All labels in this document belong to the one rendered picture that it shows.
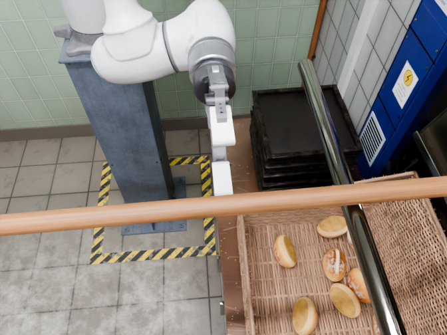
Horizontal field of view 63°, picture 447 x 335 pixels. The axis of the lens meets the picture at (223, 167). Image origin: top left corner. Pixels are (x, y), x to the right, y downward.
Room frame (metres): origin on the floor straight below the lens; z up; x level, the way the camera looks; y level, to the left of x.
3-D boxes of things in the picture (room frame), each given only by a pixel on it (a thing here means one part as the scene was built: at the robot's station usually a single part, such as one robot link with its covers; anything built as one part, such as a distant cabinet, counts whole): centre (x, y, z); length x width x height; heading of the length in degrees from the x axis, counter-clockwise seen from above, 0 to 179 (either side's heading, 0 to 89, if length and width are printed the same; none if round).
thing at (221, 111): (0.37, 0.00, 1.28); 0.05 x 0.01 x 0.03; 5
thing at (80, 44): (0.93, 0.37, 1.03); 0.22 x 0.18 x 0.06; 95
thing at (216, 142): (0.34, 0.00, 1.27); 0.07 x 0.03 x 0.01; 5
